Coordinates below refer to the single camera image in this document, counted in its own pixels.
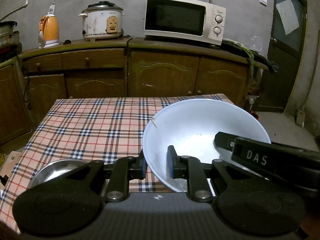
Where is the blue-white ceramic bowl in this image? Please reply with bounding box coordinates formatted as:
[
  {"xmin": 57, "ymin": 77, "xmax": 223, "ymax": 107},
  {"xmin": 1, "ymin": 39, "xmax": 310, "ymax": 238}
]
[{"xmin": 142, "ymin": 99, "xmax": 271, "ymax": 192}]

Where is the steel mixing bowl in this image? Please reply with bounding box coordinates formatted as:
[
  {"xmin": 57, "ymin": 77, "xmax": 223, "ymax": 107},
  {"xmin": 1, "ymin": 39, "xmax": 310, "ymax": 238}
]
[{"xmin": 28, "ymin": 159, "xmax": 87, "ymax": 189}]

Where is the plaid tablecloth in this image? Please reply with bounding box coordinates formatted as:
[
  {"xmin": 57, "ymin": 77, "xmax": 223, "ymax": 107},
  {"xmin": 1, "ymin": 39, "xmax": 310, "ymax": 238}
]
[{"xmin": 1, "ymin": 97, "xmax": 181, "ymax": 230}]

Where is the green cloth on cabinet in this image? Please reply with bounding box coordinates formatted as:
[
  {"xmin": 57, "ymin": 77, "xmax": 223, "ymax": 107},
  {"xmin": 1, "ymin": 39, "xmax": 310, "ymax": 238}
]
[{"xmin": 221, "ymin": 38, "xmax": 279, "ymax": 86}]

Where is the cardboard box on floor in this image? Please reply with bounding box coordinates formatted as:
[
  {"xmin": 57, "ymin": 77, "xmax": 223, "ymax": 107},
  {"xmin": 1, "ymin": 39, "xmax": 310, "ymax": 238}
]
[{"xmin": 0, "ymin": 151, "xmax": 21, "ymax": 178}]

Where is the brown wooden sideboard cabinet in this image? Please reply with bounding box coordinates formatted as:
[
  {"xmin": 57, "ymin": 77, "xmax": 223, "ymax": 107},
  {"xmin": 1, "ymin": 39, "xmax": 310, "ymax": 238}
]
[{"xmin": 1, "ymin": 37, "xmax": 266, "ymax": 152}]

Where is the dark door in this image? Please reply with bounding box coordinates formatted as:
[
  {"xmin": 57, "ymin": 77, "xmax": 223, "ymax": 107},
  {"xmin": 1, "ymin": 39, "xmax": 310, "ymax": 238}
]
[{"xmin": 256, "ymin": 0, "xmax": 307, "ymax": 113}]

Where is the white rice cooker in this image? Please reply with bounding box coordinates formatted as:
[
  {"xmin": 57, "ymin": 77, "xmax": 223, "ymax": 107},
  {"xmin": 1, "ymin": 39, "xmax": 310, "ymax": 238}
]
[{"xmin": 78, "ymin": 1, "xmax": 124, "ymax": 41}]

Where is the white microwave oven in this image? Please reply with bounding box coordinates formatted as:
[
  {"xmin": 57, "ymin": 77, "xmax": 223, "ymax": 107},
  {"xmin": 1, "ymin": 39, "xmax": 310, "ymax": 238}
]
[{"xmin": 144, "ymin": 0, "xmax": 226, "ymax": 46}]

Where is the orange electric kettle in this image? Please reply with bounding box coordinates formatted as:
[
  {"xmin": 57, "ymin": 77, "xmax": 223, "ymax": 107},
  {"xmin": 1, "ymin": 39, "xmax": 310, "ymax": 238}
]
[{"xmin": 39, "ymin": 4, "xmax": 59, "ymax": 49}]

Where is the stacked steel steamer pot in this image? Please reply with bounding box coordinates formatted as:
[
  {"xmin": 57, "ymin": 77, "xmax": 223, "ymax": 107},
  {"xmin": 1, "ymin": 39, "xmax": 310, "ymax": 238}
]
[{"xmin": 0, "ymin": 21, "xmax": 20, "ymax": 47}]

